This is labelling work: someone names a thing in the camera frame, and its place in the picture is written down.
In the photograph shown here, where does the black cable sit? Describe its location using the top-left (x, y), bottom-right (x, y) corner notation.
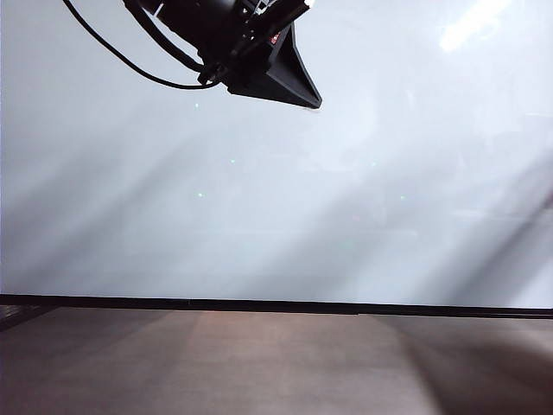
top-left (61, 0), bottom-right (217, 91)
top-left (128, 3), bottom-right (206, 70)

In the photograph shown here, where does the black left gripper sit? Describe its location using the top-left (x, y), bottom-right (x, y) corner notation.
top-left (172, 0), bottom-right (324, 110)

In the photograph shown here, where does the white glossy whiteboard black frame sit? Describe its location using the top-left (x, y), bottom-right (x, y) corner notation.
top-left (0, 0), bottom-right (553, 321)

